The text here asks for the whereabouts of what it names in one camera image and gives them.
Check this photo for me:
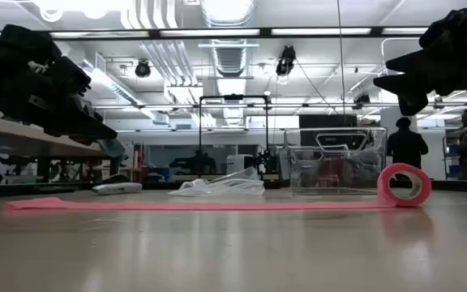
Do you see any pink bandage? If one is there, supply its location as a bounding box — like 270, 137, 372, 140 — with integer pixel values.
2, 162, 432, 214

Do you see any wooden workbench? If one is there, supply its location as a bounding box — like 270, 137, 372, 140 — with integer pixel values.
0, 115, 115, 183

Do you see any clear plastic bin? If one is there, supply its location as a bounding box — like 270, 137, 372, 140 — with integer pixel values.
284, 127, 388, 195

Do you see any silver utility knife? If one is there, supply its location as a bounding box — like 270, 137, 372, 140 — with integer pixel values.
92, 182, 144, 195

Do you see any thin black rectangular frame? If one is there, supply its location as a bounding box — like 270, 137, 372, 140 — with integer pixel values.
198, 93, 271, 179

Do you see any silver ventilation duct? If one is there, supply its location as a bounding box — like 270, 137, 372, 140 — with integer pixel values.
199, 0, 259, 78

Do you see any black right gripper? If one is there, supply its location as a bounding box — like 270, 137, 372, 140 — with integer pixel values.
373, 0, 467, 117

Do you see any black ceiling spotlight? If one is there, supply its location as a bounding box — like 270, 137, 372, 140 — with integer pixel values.
275, 44, 298, 77
353, 92, 371, 110
134, 58, 152, 79

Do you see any black monitor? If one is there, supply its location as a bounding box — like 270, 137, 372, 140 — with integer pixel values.
298, 114, 358, 147

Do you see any black hanging cable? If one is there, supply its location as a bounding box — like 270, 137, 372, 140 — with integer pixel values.
336, 0, 347, 125

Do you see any teal cloth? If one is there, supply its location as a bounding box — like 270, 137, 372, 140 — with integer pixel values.
95, 137, 126, 159

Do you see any clear plastic bag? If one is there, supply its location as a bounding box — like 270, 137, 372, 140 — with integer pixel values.
168, 166, 266, 197

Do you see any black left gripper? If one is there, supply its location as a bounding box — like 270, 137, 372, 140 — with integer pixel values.
0, 24, 118, 141

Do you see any black overhead crossbar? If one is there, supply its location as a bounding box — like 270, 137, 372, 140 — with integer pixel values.
46, 26, 429, 41

